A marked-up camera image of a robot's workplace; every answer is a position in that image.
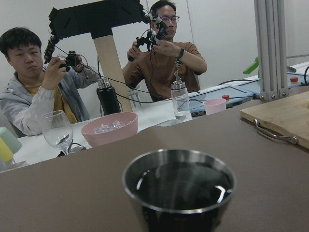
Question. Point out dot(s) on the aluminium frame post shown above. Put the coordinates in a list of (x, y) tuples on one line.
[(271, 44)]

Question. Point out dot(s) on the yellow plastic cup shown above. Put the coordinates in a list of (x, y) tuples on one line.
[(5, 153)]

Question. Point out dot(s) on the black thermos bottle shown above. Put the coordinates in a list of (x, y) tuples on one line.
[(107, 97)]

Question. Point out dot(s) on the clear pourer bottle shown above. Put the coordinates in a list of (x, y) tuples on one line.
[(180, 99)]

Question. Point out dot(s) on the right teleoperation controller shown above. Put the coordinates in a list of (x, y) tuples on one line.
[(151, 38)]

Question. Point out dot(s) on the blue teach pendant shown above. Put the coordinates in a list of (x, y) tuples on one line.
[(234, 95)]

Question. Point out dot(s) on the pink plastic cup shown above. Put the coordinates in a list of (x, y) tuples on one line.
[(214, 106)]

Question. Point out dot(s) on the steel measuring jigger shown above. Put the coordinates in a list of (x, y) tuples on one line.
[(174, 190)]

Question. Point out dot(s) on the person in grey jacket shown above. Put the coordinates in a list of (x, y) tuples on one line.
[(33, 90)]

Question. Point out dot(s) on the bamboo cutting board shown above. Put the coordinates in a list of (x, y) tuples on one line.
[(285, 119)]

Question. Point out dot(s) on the pink bowl with ice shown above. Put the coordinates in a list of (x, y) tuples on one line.
[(110, 128)]

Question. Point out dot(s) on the person in brown shirt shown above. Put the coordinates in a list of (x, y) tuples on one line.
[(158, 66)]

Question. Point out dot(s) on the clear wine glass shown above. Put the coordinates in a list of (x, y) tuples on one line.
[(57, 130)]

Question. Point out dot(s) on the mint green plastic cup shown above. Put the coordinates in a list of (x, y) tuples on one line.
[(10, 140)]

